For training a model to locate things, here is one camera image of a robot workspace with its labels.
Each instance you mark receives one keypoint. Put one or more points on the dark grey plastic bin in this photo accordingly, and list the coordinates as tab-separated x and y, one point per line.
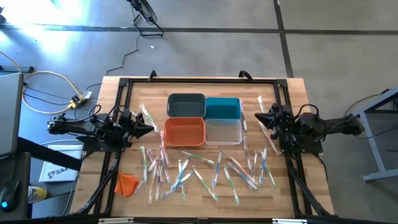
186	107

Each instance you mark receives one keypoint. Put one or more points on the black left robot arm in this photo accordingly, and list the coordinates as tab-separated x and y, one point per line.
71	127

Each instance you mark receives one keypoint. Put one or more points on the black aluminium table frame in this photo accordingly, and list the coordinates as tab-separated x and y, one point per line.
202	81

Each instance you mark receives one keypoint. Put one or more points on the green toothbrush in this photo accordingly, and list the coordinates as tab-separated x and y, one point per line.
260	103
183	194
148	117
205	184
197	157
143	163
231	185
270	175

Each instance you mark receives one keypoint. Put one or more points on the yellow can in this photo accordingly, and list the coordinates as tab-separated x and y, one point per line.
37	194

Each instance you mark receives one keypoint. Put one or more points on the black desk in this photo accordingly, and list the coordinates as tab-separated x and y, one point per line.
12	168

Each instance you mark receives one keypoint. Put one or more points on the blue toothbrush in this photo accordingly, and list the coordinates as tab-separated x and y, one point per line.
217	169
177	185
243	176
179	175
263	163

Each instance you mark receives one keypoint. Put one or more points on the teal plastic bin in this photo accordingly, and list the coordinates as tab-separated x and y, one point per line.
222	109

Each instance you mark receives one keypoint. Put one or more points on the grey metal table frame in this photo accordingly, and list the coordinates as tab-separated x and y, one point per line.
373	146

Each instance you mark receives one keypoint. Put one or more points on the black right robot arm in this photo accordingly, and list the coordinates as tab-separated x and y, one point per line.
342	124

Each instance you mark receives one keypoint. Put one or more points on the clear plastic bin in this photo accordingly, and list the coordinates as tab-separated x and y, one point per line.
223	132

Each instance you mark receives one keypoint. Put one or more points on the orange cloth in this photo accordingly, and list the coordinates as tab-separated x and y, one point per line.
126	185

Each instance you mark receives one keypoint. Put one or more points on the white printed box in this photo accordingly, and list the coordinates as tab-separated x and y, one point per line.
59	168

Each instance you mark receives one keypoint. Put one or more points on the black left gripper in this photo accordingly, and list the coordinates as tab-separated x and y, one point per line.
127	127

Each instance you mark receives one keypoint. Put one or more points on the white frame label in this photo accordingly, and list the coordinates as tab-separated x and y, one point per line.
289	221
115	221

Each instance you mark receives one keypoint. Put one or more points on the black computer mouse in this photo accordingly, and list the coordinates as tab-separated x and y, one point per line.
9	194

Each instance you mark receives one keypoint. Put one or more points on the orange plastic bin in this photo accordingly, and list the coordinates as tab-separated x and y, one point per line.
183	132

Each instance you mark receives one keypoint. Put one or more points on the grey laptop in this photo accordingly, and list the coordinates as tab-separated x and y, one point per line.
9	115

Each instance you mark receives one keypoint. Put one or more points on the white power adapter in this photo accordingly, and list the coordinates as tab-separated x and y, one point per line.
87	94

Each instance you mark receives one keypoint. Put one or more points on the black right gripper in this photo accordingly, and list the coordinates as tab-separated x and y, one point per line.
285	123

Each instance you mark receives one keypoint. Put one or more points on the white toothbrush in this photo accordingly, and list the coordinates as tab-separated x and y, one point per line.
254	165

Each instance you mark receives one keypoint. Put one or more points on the black floor fan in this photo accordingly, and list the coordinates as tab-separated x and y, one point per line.
146	12

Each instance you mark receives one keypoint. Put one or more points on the black table clamp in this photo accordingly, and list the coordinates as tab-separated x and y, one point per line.
152	75
245	74

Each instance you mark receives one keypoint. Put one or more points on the yellow black power plug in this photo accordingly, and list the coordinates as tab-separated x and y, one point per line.
75	102

